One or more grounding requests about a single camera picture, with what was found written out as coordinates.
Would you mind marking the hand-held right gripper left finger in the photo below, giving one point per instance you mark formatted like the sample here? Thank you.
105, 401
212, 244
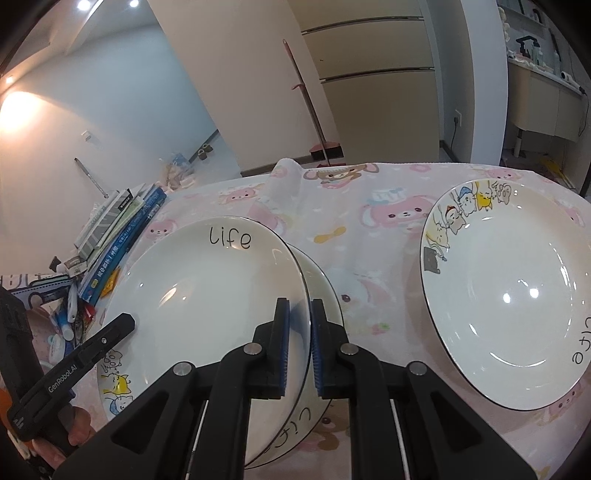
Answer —
283, 355

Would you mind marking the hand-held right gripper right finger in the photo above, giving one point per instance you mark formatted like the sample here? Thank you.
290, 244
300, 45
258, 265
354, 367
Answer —
316, 360

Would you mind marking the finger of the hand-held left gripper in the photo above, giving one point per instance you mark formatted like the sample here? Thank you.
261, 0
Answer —
111, 332

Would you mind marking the white cartoon print plate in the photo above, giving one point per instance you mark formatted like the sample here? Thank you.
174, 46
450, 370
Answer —
508, 295
194, 295
277, 438

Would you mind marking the person's left hand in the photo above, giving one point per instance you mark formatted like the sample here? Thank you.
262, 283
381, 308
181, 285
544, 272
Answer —
83, 427

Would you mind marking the white pen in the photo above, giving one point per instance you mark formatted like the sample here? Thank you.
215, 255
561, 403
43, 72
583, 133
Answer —
72, 302

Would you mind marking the patterned pencil case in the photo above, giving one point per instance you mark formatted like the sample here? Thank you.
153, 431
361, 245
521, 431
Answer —
32, 288

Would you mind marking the pink printed tablecloth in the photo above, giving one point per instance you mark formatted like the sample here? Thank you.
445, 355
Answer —
369, 258

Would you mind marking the white book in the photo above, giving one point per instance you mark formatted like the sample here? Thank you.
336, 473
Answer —
144, 193

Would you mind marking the grey metal rod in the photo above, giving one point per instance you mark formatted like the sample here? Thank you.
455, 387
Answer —
92, 179

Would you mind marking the plastic bag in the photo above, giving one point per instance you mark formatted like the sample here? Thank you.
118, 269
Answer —
178, 168

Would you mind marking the pair of slippers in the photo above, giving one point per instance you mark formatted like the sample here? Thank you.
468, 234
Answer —
204, 153

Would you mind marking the beige refrigerator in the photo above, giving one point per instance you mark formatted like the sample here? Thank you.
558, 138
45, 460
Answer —
378, 106

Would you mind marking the beige vanity cabinet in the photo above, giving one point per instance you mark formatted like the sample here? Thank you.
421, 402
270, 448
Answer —
540, 104

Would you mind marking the toiletries on vanity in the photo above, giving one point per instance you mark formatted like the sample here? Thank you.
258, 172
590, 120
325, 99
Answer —
535, 46

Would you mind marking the white wall outlet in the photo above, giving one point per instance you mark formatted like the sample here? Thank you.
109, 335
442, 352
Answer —
457, 118

